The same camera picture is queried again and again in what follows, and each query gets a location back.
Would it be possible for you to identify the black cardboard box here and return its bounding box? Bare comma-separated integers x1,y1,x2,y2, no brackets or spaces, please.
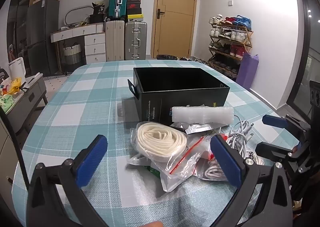
127,67,230,122

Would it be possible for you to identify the teal checked tablecloth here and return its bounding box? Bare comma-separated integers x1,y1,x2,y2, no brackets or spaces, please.
12,60,310,227

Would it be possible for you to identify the group of assorted shoes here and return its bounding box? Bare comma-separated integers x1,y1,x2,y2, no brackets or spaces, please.
209,14,252,73

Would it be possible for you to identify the dark glass wardrobe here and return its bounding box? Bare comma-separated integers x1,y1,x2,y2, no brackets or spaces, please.
6,0,32,67

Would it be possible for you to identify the cream cord coil bag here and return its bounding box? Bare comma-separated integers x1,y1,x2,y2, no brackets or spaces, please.
130,121,207,175

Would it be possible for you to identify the black cable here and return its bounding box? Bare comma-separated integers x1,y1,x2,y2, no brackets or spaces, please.
0,109,30,187

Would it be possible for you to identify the beige suitcase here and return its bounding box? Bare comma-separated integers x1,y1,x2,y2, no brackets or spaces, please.
105,20,125,62

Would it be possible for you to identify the teal suitcase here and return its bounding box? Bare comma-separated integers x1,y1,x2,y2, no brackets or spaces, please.
108,0,128,21

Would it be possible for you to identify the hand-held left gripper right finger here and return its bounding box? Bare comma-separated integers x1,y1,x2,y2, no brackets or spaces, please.
210,134,293,227

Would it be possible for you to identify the white desk with drawers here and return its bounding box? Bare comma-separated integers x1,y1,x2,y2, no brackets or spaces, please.
50,23,107,63

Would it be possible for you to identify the grey fridge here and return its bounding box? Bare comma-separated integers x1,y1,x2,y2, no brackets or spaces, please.
26,0,60,76

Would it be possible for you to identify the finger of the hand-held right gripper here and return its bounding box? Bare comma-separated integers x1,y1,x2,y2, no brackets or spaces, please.
262,114,312,137
255,141,304,167

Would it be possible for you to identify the dark glass door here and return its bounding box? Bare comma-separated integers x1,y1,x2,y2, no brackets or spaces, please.
287,0,320,112

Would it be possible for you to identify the white appliance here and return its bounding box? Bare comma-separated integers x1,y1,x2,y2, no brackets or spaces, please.
8,57,27,80

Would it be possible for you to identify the striped rug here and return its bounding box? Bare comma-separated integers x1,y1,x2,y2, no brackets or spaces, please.
45,73,73,81

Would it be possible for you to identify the silver suitcase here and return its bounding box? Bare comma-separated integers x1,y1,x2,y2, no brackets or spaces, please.
124,21,148,61

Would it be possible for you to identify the grey white laundry basket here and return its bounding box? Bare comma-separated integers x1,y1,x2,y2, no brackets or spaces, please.
62,44,82,72

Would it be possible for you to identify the printed white shoelace bag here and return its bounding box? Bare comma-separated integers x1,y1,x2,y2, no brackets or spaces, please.
195,134,265,182

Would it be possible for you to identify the wooden shoe rack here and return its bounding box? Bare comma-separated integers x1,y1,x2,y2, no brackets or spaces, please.
208,15,253,80

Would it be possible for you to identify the yellow plastic bag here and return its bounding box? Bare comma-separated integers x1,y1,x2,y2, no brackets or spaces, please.
5,78,23,95

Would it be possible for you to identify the clear plastic bag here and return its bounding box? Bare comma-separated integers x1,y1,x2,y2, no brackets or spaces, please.
126,152,200,192

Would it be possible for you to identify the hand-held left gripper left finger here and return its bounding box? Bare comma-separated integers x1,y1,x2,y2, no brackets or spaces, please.
26,134,108,227

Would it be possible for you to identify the grey low cabinet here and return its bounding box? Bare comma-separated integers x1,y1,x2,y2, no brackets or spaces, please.
0,74,48,137

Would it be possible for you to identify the white cable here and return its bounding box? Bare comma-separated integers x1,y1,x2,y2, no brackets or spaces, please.
220,114,259,153

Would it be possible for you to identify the black paper bag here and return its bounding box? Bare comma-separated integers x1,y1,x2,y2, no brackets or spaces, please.
90,2,105,23

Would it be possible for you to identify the oval white frame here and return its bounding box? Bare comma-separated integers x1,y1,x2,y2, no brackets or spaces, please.
64,5,93,26

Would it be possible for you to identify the green packet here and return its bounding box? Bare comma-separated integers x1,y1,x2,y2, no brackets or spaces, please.
144,164,161,178

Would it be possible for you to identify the wooden door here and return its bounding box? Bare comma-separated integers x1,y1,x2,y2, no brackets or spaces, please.
151,0,199,59

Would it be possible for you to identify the silver foil packet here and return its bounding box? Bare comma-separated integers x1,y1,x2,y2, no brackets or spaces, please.
172,122,220,135

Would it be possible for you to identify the green tissue pack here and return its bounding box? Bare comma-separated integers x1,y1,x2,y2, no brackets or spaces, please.
0,94,17,110

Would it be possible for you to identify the purple bag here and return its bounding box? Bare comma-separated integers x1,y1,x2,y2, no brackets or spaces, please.
235,52,258,90

